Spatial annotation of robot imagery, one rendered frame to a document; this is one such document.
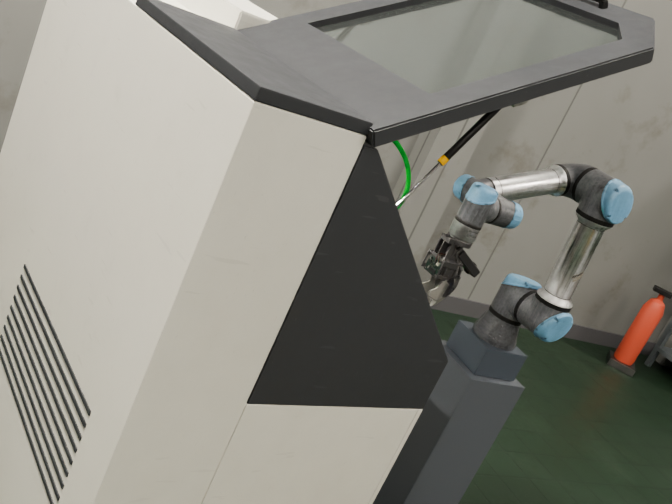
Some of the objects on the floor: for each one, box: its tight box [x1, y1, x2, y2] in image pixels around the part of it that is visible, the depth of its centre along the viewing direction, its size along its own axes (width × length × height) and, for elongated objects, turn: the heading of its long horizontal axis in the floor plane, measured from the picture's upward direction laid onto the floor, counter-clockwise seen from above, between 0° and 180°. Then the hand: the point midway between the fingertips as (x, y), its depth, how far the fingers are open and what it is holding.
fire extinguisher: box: [607, 285, 672, 377], centre depth 608 cm, size 30×29×68 cm
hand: (432, 302), depth 222 cm, fingers closed
